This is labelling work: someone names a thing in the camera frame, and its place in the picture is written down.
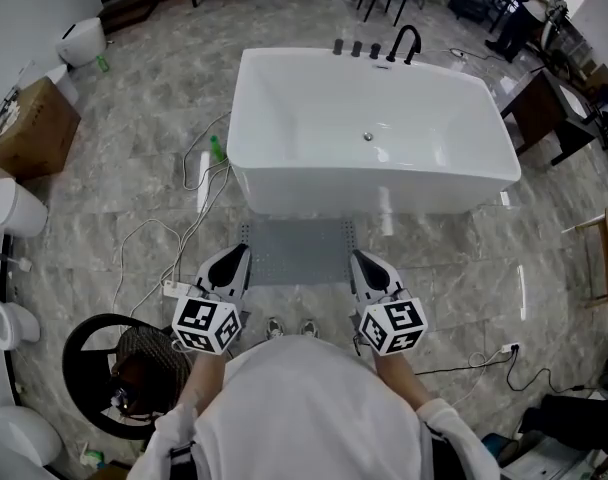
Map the brown bag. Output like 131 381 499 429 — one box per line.
111 325 193 414

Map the dark wooden vanity cabinet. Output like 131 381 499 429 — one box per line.
498 67 600 167

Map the thin white cable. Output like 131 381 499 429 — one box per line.
448 350 505 409

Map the person's white shirt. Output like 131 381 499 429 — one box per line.
128 335 500 480

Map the dark wooden platform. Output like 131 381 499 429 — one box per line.
97 0 161 34

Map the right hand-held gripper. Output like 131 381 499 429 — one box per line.
348 249 429 357

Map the white appliance box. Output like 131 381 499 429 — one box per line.
483 430 608 480

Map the brown cardboard box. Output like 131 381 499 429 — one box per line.
0 75 83 182

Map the person's right forearm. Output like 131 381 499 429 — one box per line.
373 350 433 412

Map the grey perforated bath mat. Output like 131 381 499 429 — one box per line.
236 217 360 285

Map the small white bin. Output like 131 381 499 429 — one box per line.
43 63 80 104

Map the white power cable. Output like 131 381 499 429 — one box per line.
112 110 233 319

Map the black round chair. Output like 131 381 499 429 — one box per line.
62 312 195 442

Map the small white plug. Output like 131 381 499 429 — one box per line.
0 252 34 273

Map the black bathtub faucet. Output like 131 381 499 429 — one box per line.
385 24 423 66

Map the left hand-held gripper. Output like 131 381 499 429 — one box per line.
172 242 254 357

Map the person's left forearm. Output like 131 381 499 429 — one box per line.
191 350 225 417

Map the black cable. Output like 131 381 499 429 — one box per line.
413 347 600 394

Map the long white power strip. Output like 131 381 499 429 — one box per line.
196 150 210 214

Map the white bathtub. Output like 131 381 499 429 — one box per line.
226 46 523 217

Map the short white power strip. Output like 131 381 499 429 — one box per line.
162 280 193 299

